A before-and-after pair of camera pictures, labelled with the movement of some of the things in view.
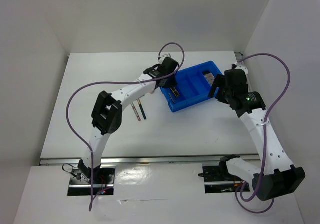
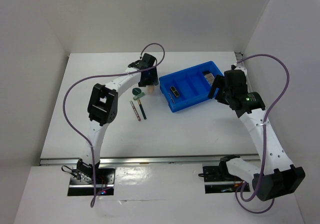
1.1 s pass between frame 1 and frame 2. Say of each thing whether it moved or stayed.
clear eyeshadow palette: stayed
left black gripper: moved
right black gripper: stayed
